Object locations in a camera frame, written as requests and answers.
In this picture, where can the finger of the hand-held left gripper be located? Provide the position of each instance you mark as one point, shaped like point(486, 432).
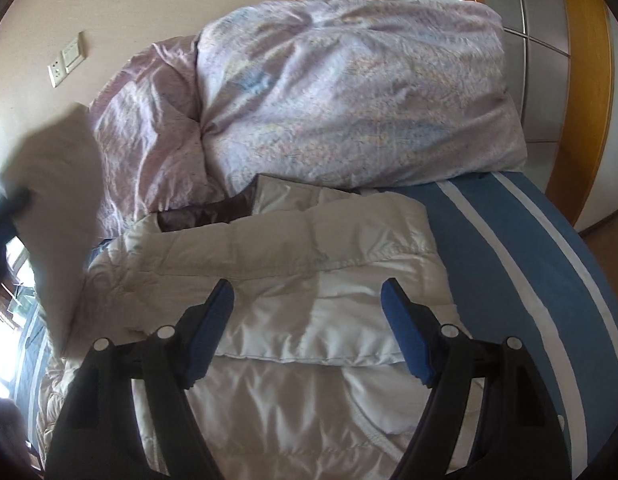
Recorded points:
point(14, 202)

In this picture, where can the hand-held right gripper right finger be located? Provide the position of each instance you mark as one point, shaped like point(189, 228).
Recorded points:
point(406, 330)

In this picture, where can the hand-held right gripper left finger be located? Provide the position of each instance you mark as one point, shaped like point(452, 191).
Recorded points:
point(209, 330)

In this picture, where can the white puffer jacket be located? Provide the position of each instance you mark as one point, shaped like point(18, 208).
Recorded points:
point(289, 310)

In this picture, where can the blue white striped bed sheet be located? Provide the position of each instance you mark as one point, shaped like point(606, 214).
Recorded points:
point(494, 260)

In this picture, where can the pink crinkled pillow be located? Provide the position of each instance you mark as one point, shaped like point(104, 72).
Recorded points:
point(139, 135)

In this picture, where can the lilac floral duvet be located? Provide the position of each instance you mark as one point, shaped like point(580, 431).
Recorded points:
point(339, 85)

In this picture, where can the white wall socket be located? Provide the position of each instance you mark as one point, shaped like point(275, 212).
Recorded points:
point(56, 73)

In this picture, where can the white wall switch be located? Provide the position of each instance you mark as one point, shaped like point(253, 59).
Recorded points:
point(73, 51)

